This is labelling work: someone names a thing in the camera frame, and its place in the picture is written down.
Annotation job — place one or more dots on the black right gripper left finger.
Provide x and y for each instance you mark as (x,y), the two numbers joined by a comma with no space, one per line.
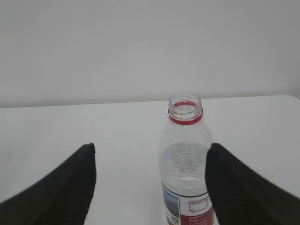
(62,197)

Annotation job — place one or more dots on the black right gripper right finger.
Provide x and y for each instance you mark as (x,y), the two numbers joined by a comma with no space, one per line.
(240,196)

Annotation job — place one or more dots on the clear plastic water bottle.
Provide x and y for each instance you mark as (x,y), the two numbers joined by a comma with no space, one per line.
(182,151)

